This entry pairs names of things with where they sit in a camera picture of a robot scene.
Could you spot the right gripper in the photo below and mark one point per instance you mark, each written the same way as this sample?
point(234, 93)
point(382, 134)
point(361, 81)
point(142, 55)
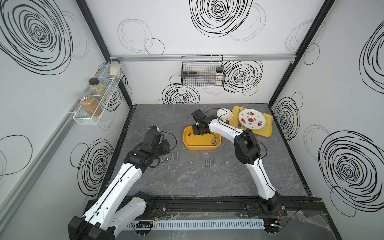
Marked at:
point(195, 132)

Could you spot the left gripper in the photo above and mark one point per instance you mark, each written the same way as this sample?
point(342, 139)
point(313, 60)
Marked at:
point(161, 141)

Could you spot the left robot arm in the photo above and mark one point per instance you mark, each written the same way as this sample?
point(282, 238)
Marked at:
point(106, 219)

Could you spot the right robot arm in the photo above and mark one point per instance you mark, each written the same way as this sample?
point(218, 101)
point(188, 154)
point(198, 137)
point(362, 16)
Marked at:
point(248, 152)

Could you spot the yellow storage box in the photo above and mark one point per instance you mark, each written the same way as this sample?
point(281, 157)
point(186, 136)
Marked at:
point(199, 142)

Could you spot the dull socket in box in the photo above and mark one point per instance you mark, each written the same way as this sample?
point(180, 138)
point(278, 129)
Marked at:
point(214, 140)

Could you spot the orange white bowl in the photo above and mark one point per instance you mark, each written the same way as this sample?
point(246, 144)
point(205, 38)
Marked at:
point(224, 114)

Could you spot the watermelon pattern plate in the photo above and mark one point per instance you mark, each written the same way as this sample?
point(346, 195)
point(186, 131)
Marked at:
point(252, 119)

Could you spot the dark item in basket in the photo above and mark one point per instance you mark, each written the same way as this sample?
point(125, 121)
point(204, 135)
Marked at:
point(190, 74)

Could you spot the yellow serving tray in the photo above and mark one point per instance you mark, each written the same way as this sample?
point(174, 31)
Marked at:
point(265, 132)

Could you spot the brown spice jar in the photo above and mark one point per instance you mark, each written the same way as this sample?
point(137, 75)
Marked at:
point(89, 104)

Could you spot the green herb jar black lid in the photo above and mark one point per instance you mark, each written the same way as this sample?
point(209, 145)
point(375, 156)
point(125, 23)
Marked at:
point(98, 89)

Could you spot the white jar on shelf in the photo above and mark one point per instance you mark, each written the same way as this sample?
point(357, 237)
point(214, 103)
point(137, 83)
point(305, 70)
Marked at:
point(115, 68)

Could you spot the jar in wire basket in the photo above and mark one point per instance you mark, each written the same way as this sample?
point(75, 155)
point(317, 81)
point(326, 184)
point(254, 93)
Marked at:
point(219, 76)

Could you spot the black wire basket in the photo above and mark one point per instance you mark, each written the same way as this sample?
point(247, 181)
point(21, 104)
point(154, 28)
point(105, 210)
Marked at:
point(207, 73)

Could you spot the white wire wall shelf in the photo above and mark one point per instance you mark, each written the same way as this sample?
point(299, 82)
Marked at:
point(109, 106)

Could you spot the aluminium wall rail back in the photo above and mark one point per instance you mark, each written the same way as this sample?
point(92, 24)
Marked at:
point(206, 57)

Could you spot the aluminium wall rail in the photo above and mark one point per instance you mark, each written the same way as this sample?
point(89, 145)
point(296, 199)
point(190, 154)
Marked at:
point(34, 170)
point(206, 57)

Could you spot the white slotted cable duct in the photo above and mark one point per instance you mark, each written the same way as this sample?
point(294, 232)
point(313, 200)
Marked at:
point(164, 225)

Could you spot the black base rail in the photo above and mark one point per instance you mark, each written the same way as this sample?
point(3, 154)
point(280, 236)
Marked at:
point(251, 206)

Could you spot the black corner frame post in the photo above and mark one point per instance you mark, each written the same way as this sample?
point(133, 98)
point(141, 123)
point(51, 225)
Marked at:
point(315, 26)

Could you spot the left corner frame post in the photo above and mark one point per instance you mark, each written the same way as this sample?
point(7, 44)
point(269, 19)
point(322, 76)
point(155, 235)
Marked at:
point(86, 12)

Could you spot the aluminium wall rail left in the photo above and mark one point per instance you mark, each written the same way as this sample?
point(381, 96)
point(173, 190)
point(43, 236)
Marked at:
point(34, 170)

